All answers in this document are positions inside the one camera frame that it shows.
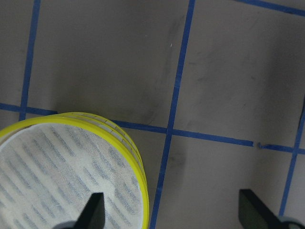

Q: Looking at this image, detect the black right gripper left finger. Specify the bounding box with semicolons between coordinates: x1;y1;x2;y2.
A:
72;193;105;229

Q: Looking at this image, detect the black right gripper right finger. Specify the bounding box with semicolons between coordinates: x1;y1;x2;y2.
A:
239;189;290;229

